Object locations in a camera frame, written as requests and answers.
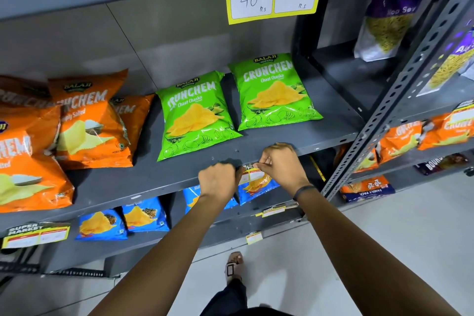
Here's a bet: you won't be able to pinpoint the person's right hand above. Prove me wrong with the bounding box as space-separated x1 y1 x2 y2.
254 143 316 196

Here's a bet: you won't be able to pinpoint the blue chips bag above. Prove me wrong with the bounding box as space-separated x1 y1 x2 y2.
75 209 129 242
183 185 239 214
121 196 170 233
237 173 281 205

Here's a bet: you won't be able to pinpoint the orange chips bag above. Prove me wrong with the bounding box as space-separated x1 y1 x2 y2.
0 104 75 214
0 74 52 110
377 121 423 165
333 144 380 174
418 111 474 152
47 69 135 170
110 94 155 154

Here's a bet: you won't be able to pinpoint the person's left hand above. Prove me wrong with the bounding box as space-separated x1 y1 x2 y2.
198 163 246 204

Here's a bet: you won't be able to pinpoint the person's right forearm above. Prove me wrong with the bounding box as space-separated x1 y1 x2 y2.
296 187 462 316

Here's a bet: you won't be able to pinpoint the black wristband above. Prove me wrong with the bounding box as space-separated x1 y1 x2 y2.
292 184 317 202

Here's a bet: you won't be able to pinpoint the person's sandalled foot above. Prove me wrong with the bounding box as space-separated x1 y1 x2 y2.
224 251 245 287

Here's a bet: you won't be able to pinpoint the wide yellow shelf label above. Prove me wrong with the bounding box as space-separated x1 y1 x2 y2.
1 222 71 250

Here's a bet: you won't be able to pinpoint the yellow label strip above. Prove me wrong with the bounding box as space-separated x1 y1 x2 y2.
309 155 327 183

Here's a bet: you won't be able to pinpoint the green chips bag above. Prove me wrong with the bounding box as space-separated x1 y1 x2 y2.
227 53 324 131
156 71 243 162

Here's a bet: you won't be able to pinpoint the person's black trousers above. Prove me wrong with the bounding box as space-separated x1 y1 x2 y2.
200 278 294 316

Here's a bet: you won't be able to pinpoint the dark snack packet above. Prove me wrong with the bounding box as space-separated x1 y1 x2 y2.
414 153 470 176

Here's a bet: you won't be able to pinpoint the person's left forearm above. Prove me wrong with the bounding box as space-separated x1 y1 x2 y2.
88 194 234 316

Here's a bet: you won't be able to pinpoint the grey slotted-post shelf rack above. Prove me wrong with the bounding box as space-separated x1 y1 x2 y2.
296 0 474 213

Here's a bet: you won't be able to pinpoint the orange and blue snack pack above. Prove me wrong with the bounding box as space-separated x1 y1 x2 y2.
339 175 396 204

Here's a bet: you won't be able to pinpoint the purple snack bag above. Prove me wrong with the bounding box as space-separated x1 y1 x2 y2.
353 0 444 63
418 26 474 97

